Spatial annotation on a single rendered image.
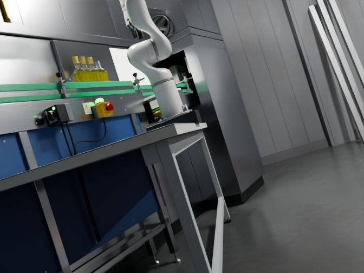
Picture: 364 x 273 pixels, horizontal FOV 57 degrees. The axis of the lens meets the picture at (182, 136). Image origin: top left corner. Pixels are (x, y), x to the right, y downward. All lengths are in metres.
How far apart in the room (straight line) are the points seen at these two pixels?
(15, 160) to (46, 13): 1.12
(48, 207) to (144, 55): 0.84
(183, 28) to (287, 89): 2.14
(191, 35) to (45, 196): 1.91
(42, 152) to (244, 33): 3.66
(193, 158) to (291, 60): 2.30
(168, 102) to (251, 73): 3.06
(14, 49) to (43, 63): 0.17
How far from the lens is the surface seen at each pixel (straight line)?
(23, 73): 2.04
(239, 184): 2.90
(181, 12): 3.02
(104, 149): 1.03
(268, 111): 4.67
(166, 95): 1.72
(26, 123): 1.55
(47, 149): 1.60
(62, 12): 2.45
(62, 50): 2.24
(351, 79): 4.53
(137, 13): 1.73
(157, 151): 1.03
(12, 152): 1.51
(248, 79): 4.67
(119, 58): 2.61
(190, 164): 3.01
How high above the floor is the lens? 0.71
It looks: level
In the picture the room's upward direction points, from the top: 18 degrees counter-clockwise
